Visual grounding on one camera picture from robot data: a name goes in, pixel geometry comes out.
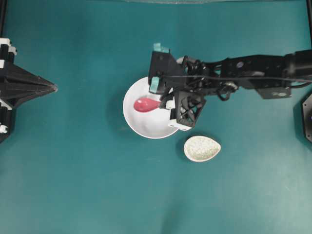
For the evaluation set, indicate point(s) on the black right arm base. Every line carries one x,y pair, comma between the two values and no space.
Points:
302,115

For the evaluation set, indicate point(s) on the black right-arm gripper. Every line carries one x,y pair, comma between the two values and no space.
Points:
185,103

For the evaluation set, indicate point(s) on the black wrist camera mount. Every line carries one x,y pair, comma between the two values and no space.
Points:
165,72

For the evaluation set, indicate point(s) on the speckled spoon rest dish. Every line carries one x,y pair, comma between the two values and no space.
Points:
201,148

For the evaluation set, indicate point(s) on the white round bowl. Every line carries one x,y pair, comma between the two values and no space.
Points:
153,124

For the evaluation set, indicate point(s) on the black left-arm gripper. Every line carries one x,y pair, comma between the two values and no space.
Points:
12,96

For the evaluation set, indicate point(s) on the red plastic spoon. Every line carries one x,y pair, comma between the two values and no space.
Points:
145,104

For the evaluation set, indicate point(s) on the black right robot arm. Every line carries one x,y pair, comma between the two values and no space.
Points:
272,77

